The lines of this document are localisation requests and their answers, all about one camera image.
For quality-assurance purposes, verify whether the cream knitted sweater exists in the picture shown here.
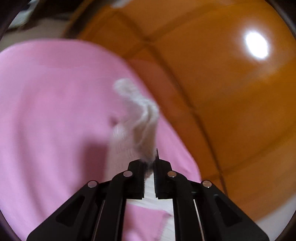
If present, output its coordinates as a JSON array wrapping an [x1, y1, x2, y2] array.
[[106, 78, 176, 241]]

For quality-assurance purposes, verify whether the pink bed sheet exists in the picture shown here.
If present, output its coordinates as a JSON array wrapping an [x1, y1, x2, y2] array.
[[1, 39, 201, 240]]

